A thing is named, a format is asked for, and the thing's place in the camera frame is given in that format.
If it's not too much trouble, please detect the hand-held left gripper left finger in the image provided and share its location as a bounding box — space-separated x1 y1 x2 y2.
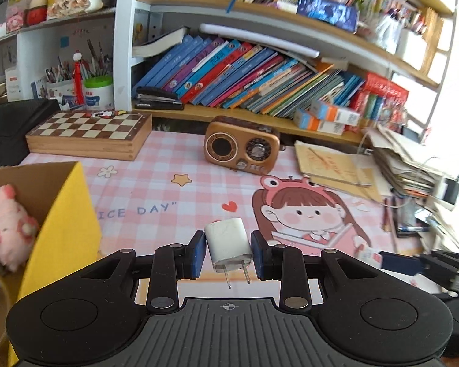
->
76 230 208 313

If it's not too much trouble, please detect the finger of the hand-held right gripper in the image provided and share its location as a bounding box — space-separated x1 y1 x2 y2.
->
379 251 456 287

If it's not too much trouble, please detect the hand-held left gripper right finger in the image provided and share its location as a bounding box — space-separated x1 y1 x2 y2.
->
250 230 381 311

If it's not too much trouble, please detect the white charger plug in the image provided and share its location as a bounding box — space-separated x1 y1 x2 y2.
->
204 218 253 289

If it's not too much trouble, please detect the yellow cardboard box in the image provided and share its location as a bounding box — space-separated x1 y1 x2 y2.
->
0 161 103 367

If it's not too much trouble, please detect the pink pig plush toy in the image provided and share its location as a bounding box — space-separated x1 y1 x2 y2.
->
0 184 40 272

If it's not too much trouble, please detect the brown pencil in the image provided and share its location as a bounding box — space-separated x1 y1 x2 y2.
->
382 196 401 254

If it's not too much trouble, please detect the cartoon girl desk mat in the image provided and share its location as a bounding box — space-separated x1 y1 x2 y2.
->
251 174 429 276

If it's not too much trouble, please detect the pink checkered tablecloth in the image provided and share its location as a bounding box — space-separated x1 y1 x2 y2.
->
19 130 444 299

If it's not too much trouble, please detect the black power adapter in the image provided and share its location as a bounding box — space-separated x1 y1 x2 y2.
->
442 178 459 206

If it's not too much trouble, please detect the brown retro radio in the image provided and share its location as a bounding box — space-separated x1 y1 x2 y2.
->
204 116 282 176

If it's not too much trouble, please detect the stack of papers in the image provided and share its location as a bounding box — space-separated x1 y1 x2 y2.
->
367 124 459 255

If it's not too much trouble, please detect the brown paper notebook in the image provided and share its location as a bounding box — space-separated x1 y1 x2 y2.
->
294 141 385 203

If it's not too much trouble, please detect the black stapler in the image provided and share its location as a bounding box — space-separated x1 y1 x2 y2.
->
133 86 185 111

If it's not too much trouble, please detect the wooden chessboard box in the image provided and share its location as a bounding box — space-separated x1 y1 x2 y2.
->
25 111 153 162

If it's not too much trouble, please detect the red book set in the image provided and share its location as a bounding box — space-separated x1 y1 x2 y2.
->
350 72 410 128

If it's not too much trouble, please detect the row of thin colourful books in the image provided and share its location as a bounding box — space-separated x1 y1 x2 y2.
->
132 34 368 119

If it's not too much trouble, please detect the white jar green lid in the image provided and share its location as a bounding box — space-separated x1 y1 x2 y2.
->
83 76 114 111

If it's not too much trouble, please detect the red tassel pendant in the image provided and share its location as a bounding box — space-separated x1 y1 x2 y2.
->
72 50 86 106

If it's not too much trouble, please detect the white rolled tube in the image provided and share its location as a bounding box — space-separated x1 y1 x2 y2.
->
199 23 322 60

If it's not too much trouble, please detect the white storage bin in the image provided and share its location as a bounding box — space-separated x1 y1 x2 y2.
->
398 27 430 70

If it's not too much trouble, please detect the white pen holder with pens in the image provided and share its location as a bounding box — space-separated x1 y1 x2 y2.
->
44 38 113 102

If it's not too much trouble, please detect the black electronic keyboard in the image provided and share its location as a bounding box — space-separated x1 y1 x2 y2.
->
0 98 61 168

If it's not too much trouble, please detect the white and wooden bookshelf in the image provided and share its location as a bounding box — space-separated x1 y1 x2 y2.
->
113 0 459 146

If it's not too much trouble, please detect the white paper bag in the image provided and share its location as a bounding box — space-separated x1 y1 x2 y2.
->
5 65 24 102

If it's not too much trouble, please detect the blue smartphone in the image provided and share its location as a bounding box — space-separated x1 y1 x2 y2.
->
296 0 359 33

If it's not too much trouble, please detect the white cubby shelf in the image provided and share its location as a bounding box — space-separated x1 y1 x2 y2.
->
0 8 117 104

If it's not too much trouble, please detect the red white doll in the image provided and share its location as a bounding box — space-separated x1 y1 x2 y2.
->
26 0 49 26

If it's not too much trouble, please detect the pink printed box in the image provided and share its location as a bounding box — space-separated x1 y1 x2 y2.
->
6 6 28 33

